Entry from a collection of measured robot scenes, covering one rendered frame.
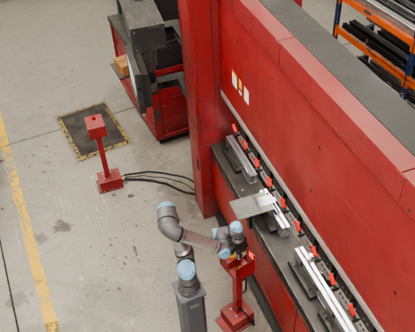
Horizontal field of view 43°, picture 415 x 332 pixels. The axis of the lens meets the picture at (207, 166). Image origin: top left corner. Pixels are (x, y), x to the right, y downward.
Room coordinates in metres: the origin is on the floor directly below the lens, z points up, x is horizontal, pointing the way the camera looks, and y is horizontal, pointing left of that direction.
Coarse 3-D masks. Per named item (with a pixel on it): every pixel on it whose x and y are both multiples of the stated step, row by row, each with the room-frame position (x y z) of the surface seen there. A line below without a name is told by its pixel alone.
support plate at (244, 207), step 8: (240, 200) 2.52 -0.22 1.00; (248, 200) 2.51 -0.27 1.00; (232, 208) 2.45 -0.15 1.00; (240, 208) 2.44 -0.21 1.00; (248, 208) 2.44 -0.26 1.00; (256, 208) 2.43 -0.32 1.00; (264, 208) 2.43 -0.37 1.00; (272, 208) 2.42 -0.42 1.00; (240, 216) 2.37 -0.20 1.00; (248, 216) 2.37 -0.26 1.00
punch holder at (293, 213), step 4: (288, 196) 2.20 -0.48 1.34; (288, 200) 2.20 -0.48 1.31; (288, 204) 2.19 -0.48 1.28; (292, 204) 2.14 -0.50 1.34; (288, 208) 2.19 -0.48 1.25; (292, 208) 2.13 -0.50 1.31; (292, 212) 2.13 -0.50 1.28; (296, 212) 2.09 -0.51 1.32; (288, 216) 2.17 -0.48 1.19; (292, 216) 2.12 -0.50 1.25; (296, 216) 2.08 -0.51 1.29; (300, 216) 2.07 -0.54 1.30; (292, 220) 2.12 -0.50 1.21; (300, 220) 2.07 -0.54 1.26; (292, 224) 2.11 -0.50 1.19; (300, 224) 2.08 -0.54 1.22
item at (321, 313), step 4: (320, 312) 1.66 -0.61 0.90; (324, 312) 1.66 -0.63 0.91; (320, 316) 1.64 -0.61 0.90; (324, 320) 1.61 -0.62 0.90; (328, 320) 1.61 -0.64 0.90; (332, 320) 1.60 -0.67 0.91; (324, 324) 1.59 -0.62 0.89; (328, 324) 1.58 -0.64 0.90; (332, 324) 1.58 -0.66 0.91; (328, 328) 1.56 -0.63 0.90; (332, 328) 1.55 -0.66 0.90; (336, 328) 1.55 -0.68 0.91
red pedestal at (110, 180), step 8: (88, 120) 3.82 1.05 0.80; (96, 120) 3.82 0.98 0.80; (88, 128) 3.70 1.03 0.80; (96, 128) 3.70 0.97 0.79; (104, 128) 3.72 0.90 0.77; (96, 136) 3.70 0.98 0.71; (104, 136) 3.72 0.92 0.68; (104, 152) 3.78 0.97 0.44; (104, 160) 3.78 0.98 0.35; (104, 168) 3.77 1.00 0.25; (104, 176) 3.79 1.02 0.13; (112, 176) 3.78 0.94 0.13; (120, 176) 3.78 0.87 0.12; (104, 184) 3.70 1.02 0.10; (112, 184) 3.72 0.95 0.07; (120, 184) 3.74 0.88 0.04; (104, 192) 3.68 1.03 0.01
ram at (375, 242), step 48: (240, 48) 2.92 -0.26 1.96; (240, 96) 2.93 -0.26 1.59; (288, 96) 2.29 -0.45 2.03; (288, 144) 2.25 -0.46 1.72; (336, 144) 1.82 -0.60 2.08; (336, 192) 1.76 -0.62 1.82; (384, 192) 1.46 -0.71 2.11; (336, 240) 1.69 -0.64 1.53; (384, 240) 1.39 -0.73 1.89; (384, 288) 1.32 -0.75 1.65
